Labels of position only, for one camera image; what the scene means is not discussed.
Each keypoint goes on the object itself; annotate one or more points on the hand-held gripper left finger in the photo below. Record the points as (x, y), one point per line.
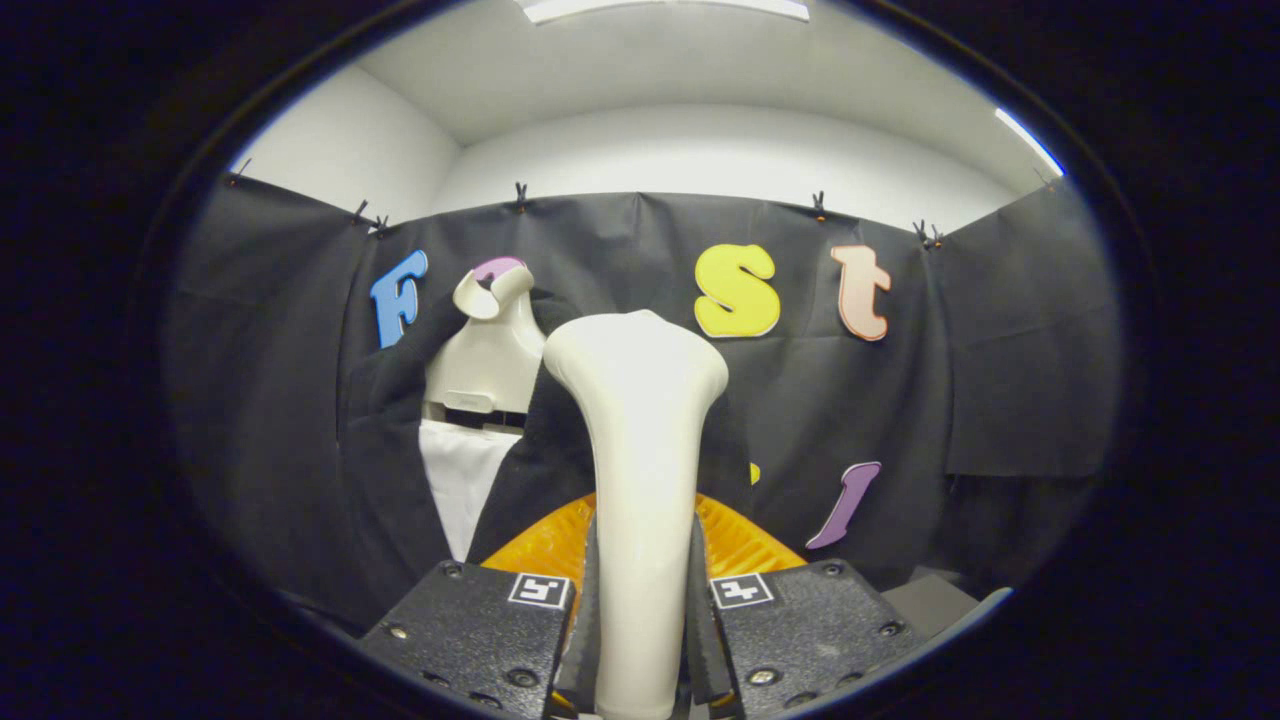
(586, 655)

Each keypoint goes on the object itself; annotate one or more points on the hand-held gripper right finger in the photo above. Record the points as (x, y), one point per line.
(700, 655)

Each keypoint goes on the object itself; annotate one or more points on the white garment steamer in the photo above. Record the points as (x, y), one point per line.
(640, 450)

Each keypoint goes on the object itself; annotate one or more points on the black suit jacket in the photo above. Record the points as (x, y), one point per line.
(390, 480)

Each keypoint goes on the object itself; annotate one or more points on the grey cabinet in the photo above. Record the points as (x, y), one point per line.
(930, 605)

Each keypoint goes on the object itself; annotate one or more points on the black backdrop cloth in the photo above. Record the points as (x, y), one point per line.
(1000, 350)

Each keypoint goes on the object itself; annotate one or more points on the long ceiling light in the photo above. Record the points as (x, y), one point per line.
(660, 8)

